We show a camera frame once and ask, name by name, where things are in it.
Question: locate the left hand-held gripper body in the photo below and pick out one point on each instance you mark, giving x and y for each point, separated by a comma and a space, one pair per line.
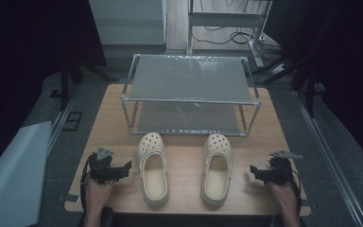
102, 168

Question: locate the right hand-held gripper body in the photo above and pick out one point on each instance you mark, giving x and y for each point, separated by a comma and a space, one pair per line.
279, 171

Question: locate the cream clog shoe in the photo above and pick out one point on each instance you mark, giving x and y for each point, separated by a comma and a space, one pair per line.
152, 171
216, 171

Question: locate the two-tier metal shoe rack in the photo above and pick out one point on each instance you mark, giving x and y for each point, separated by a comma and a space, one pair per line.
189, 78

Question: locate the person's right hand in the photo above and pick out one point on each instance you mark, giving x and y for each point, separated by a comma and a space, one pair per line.
283, 195

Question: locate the person's left hand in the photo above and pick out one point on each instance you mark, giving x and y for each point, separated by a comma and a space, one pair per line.
96, 192

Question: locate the grey tape strip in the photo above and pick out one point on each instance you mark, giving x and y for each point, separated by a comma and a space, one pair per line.
305, 203
71, 198

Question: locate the black stand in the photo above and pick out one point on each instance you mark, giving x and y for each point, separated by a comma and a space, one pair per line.
309, 94
65, 82

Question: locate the white panel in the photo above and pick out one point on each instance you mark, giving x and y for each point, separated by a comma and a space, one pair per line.
12, 176

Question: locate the dark curtain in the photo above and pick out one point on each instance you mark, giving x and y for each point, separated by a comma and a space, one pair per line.
343, 63
28, 63

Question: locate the white cabinet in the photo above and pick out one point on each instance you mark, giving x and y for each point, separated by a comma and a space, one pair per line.
127, 22

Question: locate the aluminium floor rail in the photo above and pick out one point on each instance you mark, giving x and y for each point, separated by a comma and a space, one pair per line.
60, 123
331, 160

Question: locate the white metal desk frame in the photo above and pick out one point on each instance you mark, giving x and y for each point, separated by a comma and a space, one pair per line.
227, 19

